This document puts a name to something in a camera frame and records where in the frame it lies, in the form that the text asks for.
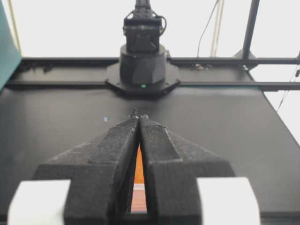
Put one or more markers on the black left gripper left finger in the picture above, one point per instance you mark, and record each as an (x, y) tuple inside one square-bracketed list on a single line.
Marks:
[(101, 172)]

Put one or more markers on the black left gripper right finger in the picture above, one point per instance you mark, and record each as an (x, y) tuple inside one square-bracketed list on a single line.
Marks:
[(171, 166)]

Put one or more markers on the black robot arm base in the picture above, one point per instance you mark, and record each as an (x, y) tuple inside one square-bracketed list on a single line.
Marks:
[(143, 67)]

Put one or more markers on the orange towel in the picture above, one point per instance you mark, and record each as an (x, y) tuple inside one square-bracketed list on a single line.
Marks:
[(138, 204)]

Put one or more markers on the teal panel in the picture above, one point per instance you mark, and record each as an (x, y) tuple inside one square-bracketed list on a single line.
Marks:
[(10, 58)]

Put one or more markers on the black metal frame post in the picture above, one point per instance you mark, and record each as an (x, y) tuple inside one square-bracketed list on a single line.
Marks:
[(245, 53)]

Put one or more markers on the black frame rail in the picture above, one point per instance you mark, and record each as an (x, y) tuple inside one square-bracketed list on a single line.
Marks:
[(98, 73)]

